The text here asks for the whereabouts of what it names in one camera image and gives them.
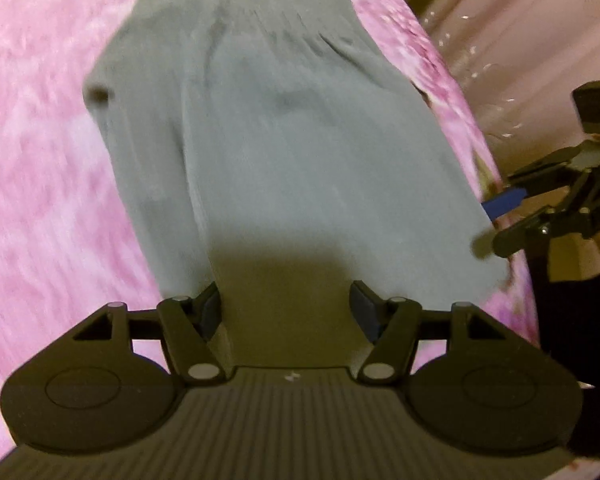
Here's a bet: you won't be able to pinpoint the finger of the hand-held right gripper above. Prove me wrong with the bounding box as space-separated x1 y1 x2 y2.
491 212 556 260
482 147 588 222

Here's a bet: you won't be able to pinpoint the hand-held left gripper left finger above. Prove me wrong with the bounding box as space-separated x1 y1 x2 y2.
71 282 222 387

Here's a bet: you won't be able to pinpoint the pink floral blanket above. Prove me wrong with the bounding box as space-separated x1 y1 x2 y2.
0 0 540 463

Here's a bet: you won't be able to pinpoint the grey drawstring pants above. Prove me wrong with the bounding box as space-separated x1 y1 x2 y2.
82 0 512 367

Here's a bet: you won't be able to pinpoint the glossy plastic sheet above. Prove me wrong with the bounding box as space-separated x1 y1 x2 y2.
415 0 600 181

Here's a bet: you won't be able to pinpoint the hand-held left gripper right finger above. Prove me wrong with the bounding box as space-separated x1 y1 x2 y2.
348 281 512 387

